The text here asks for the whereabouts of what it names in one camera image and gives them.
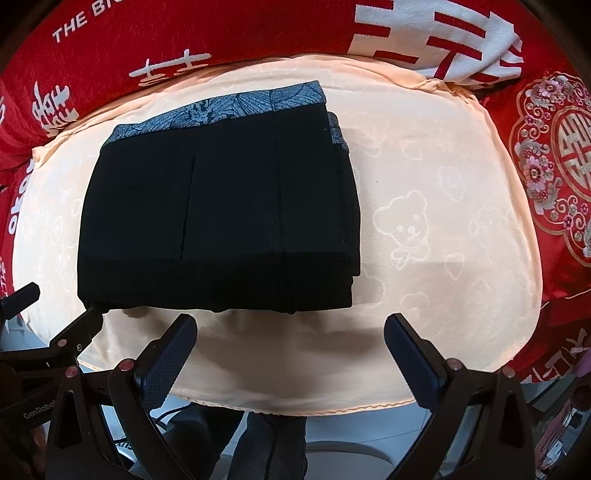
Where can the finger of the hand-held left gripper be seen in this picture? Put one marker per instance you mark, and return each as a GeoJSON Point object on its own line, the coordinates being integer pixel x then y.
{"type": "Point", "coordinates": [83, 328]}
{"type": "Point", "coordinates": [21, 297]}

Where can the red blanket white characters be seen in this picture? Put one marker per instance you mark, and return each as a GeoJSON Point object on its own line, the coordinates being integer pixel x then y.
{"type": "Point", "coordinates": [184, 27]}

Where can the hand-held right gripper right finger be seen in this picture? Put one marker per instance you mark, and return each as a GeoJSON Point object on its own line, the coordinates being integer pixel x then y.
{"type": "Point", "coordinates": [415, 364]}

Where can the person's leg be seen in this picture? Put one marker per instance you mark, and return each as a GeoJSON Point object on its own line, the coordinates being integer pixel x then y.
{"type": "Point", "coordinates": [272, 445]}
{"type": "Point", "coordinates": [198, 431]}

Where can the red floral embroidered pillow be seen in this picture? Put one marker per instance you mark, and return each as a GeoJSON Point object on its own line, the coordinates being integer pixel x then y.
{"type": "Point", "coordinates": [572, 152]}

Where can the cream bear print blanket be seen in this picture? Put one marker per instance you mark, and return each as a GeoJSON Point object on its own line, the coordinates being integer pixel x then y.
{"type": "Point", "coordinates": [438, 300]}

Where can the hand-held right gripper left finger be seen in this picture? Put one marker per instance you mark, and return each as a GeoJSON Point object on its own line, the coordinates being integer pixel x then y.
{"type": "Point", "coordinates": [168, 364]}

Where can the black pants patterned blue waistband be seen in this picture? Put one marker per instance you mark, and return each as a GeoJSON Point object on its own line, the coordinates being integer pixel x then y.
{"type": "Point", "coordinates": [231, 207]}

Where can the person's right leg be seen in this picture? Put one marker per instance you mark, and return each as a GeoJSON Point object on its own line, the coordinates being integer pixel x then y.
{"type": "Point", "coordinates": [272, 445]}

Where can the person's left leg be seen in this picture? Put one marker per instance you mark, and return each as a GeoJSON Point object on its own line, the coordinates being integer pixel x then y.
{"type": "Point", "coordinates": [198, 431]}

